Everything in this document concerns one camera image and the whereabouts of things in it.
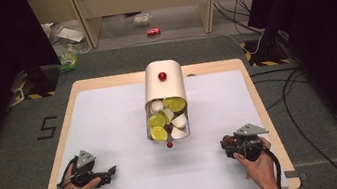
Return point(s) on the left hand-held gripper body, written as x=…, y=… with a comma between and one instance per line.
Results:
x=86, y=169

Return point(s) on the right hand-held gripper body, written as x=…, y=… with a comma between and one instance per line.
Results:
x=247, y=141

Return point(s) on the small dark red object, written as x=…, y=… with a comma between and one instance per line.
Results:
x=229, y=139

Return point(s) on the person's right hand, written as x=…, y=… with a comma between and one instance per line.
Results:
x=257, y=168

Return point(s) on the white table mat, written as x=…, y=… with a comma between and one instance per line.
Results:
x=114, y=126

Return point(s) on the small red ball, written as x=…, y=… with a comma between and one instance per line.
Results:
x=169, y=145
x=162, y=76

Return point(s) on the large yellow-green cup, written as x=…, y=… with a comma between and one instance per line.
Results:
x=174, y=104

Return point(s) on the small white cup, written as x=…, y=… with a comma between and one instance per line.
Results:
x=157, y=105

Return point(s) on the white tipped-over bin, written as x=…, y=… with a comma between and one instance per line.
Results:
x=164, y=85

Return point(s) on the striped black stand base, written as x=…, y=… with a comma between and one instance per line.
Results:
x=263, y=55
x=38, y=85

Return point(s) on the wooden table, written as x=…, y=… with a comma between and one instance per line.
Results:
x=104, y=82

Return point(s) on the green plastic bag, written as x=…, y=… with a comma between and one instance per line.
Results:
x=68, y=60

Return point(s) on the red drink can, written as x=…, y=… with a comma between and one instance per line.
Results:
x=153, y=31

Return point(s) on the white flat box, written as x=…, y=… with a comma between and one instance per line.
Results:
x=70, y=34

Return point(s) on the clear plastic wrapper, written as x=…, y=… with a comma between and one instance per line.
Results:
x=141, y=18

